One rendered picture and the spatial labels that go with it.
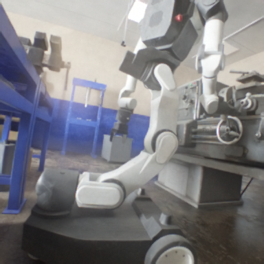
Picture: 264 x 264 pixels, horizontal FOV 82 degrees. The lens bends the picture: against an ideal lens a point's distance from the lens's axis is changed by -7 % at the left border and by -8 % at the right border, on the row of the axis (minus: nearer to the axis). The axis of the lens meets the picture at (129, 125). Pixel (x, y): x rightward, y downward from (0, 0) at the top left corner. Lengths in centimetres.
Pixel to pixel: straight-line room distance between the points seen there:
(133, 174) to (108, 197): 16
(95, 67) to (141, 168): 441
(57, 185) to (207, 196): 139
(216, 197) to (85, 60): 447
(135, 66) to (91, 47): 443
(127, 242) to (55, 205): 33
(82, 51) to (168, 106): 447
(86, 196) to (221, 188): 145
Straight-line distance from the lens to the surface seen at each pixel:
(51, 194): 79
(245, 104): 124
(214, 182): 181
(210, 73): 88
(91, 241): 69
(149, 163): 78
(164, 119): 83
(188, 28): 98
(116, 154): 342
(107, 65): 511
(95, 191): 75
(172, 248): 71
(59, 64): 112
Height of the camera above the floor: 54
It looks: 5 degrees up
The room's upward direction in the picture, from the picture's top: 8 degrees clockwise
